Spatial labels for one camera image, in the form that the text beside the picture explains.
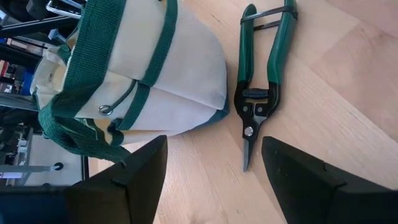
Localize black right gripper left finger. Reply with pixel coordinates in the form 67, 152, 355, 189
64, 134, 169, 224

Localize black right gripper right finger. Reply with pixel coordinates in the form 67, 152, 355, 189
261, 136, 374, 224

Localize cream green canvas gardening bag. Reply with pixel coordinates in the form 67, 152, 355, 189
29, 0, 231, 164

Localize green-handled garden snips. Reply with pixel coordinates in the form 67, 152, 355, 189
233, 0, 300, 173

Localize grey caster table leg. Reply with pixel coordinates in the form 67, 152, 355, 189
0, 161, 65, 180

